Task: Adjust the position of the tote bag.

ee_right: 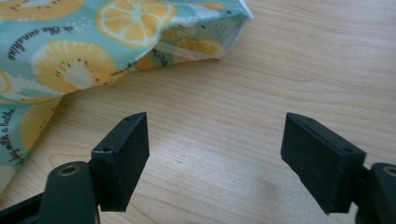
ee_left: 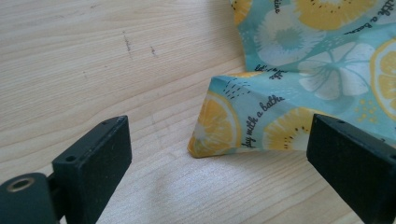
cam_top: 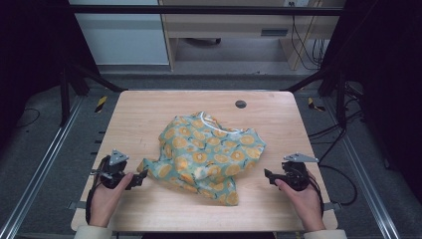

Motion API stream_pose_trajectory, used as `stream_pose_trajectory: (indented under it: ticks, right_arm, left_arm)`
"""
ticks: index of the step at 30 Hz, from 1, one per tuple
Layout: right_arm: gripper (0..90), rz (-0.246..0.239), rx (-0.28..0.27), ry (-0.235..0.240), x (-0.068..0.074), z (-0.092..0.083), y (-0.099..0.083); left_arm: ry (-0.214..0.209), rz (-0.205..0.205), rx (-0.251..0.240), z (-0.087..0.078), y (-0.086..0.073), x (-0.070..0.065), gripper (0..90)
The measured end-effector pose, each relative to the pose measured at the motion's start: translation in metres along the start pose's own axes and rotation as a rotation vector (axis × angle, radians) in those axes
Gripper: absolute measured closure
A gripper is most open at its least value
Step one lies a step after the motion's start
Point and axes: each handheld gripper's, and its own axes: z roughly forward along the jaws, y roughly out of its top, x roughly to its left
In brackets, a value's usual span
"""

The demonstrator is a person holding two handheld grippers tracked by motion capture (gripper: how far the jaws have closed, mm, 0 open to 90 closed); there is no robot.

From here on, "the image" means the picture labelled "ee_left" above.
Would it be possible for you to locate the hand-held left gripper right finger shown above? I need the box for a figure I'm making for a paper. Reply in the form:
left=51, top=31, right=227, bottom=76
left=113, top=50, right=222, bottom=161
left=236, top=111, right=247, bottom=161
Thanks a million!
left=305, top=113, right=396, bottom=224

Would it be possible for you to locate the light blue lemon print cloth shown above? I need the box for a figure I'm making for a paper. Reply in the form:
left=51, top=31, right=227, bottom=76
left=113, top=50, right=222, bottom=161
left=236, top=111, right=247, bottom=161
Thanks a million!
left=187, top=0, right=396, bottom=159

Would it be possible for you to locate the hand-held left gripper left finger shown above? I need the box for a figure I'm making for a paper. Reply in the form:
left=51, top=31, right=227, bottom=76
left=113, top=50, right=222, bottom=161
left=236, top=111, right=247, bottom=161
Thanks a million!
left=51, top=115, right=133, bottom=224

